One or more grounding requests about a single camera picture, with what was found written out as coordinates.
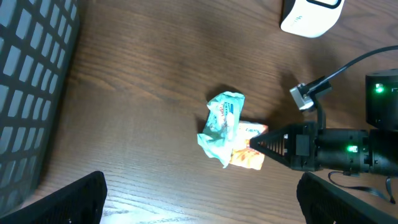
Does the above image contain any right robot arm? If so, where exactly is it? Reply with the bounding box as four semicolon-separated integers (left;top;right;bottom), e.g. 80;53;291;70
249;69;397;176

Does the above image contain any grey plastic mesh basket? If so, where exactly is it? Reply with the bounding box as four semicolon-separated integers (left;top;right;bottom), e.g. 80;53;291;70
1;0;80;215

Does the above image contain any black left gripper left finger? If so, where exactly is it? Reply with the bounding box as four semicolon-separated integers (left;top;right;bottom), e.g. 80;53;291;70
1;170;108;224

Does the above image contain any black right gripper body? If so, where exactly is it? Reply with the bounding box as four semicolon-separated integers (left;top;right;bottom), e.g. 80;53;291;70
290;123;371;173

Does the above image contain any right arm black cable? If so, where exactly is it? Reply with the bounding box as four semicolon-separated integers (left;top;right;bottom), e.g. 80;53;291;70
306;45;398;94

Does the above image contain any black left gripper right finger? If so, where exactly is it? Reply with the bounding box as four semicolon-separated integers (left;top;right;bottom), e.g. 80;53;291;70
297;172;397;224

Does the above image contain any orange tissue packet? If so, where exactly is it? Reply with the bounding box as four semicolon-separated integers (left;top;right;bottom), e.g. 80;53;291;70
229;121;268;170

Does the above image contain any teal wet wipes packet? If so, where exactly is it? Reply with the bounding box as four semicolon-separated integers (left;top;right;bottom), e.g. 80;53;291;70
197;91;245;167

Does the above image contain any white barcode scanner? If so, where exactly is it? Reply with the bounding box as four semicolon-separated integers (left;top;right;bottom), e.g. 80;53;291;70
280;0;345;38

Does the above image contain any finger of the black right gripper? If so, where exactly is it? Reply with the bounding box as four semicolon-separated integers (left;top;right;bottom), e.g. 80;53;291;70
249;124;295;168

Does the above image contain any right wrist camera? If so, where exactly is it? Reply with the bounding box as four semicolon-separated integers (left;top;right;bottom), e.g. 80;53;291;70
290;77;332;112

